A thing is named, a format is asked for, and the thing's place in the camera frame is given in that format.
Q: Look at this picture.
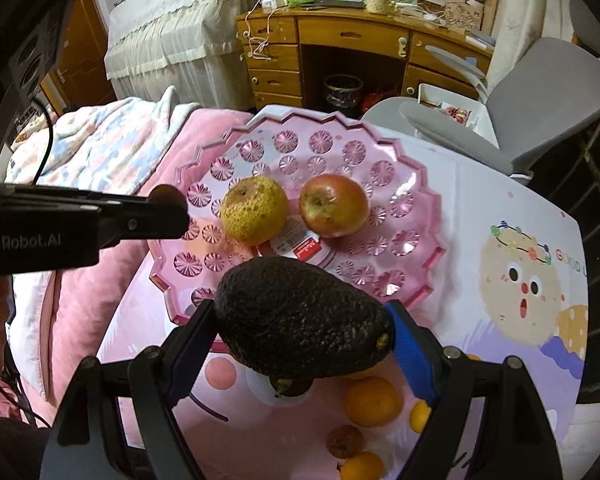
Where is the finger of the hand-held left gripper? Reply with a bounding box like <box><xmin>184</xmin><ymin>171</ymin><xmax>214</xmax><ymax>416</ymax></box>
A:
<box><xmin>99</xmin><ymin>191</ymin><xmax>190</xmax><ymax>250</ymax></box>

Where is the black trash bin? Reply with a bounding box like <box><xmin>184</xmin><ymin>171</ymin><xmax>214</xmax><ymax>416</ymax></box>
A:
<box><xmin>323</xmin><ymin>74</ymin><xmax>365</xmax><ymax>108</ymax></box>

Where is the yellow-green pear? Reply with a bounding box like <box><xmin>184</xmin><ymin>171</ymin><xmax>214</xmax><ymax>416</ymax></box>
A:
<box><xmin>220</xmin><ymin>176</ymin><xmax>291</xmax><ymax>246</ymax></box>

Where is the black cable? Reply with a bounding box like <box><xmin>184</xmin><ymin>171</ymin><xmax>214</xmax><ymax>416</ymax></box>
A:
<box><xmin>27</xmin><ymin>97</ymin><xmax>56</xmax><ymax>186</ymax></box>

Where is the carved wooden box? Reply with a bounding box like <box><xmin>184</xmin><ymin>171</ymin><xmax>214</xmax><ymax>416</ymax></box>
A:
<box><xmin>444</xmin><ymin>0</ymin><xmax>483</xmax><ymax>35</ymax></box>

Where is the dark avocado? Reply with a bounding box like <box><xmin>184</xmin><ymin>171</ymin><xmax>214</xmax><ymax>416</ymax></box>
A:
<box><xmin>214</xmin><ymin>256</ymin><xmax>397</xmax><ymax>380</ymax></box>

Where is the reddish brown wrinkled fruit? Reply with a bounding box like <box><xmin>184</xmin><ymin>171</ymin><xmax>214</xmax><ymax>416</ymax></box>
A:
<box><xmin>326</xmin><ymin>424</ymin><xmax>365</xmax><ymax>459</ymax></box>

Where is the wooden door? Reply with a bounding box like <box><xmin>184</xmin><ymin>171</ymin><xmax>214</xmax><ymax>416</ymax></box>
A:
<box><xmin>40</xmin><ymin>0</ymin><xmax>118</xmax><ymax>116</ymax></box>

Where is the small brown round fruit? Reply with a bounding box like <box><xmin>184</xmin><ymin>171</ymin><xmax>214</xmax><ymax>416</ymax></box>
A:
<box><xmin>151</xmin><ymin>184</ymin><xmax>186</xmax><ymax>209</ymax></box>

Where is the grey office chair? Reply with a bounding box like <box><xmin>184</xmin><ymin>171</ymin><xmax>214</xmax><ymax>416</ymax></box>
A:
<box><xmin>362</xmin><ymin>0</ymin><xmax>600</xmax><ymax>176</ymax></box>

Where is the white storage box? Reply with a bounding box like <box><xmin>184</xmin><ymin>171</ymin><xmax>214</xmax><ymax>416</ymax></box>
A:
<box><xmin>416</xmin><ymin>82</ymin><xmax>487</xmax><ymax>128</ymax></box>

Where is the white lace bed cover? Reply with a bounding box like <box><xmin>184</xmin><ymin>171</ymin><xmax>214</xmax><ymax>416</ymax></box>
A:
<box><xmin>104</xmin><ymin>0</ymin><xmax>261</xmax><ymax>111</ymax></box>

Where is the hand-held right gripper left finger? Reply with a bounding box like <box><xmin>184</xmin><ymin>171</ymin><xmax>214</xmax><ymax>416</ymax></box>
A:
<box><xmin>40</xmin><ymin>299</ymin><xmax>219</xmax><ymax>480</ymax></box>

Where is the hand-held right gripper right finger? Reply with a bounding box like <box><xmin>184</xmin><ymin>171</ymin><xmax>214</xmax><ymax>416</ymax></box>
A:
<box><xmin>384</xmin><ymin>300</ymin><xmax>564</xmax><ymax>480</ymax></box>

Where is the pink glass fruit bowl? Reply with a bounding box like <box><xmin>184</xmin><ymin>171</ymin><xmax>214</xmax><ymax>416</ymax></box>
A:
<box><xmin>147</xmin><ymin>111</ymin><xmax>448</xmax><ymax>353</ymax></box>

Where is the red apple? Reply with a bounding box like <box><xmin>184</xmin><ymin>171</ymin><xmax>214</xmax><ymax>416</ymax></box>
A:
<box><xmin>299</xmin><ymin>173</ymin><xmax>370</xmax><ymax>239</ymax></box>

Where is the pastel patterned blanket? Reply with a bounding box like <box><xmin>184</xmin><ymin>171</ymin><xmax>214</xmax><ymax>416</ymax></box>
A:
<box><xmin>6</xmin><ymin>86</ymin><xmax>201</xmax><ymax>196</ymax></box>

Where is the wooden desk with drawers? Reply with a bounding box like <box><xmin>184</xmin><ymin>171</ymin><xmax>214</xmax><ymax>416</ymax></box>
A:
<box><xmin>236</xmin><ymin>2</ymin><xmax>496</xmax><ymax>113</ymax></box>

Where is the dark fruit with stem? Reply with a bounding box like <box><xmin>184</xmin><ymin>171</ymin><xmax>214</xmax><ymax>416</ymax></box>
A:
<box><xmin>270</xmin><ymin>377</ymin><xmax>314</xmax><ymax>399</ymax></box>

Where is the pink cushion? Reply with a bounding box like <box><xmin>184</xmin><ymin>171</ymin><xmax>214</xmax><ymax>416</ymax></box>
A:
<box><xmin>10</xmin><ymin>109</ymin><xmax>253</xmax><ymax>406</ymax></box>

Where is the cartoon printed tablecloth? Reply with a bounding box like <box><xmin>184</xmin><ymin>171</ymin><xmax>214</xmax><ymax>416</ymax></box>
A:
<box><xmin>97</xmin><ymin>105</ymin><xmax>590</xmax><ymax>480</ymax></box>

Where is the white charger cable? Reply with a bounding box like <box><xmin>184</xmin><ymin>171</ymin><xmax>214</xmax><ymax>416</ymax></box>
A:
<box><xmin>242</xmin><ymin>0</ymin><xmax>281</xmax><ymax>61</ymax></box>

